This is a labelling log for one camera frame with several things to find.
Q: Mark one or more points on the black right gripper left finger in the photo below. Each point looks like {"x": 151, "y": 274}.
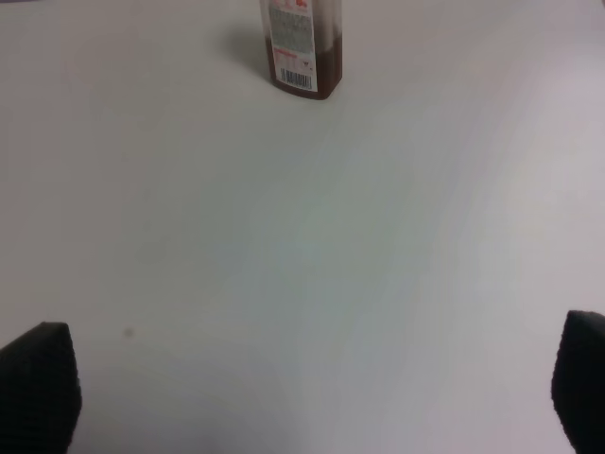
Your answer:
{"x": 41, "y": 396}

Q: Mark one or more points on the clear plastic drink bottle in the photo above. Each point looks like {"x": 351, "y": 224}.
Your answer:
{"x": 304, "y": 45}

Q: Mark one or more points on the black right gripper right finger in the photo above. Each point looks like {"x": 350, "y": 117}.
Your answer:
{"x": 577, "y": 385}

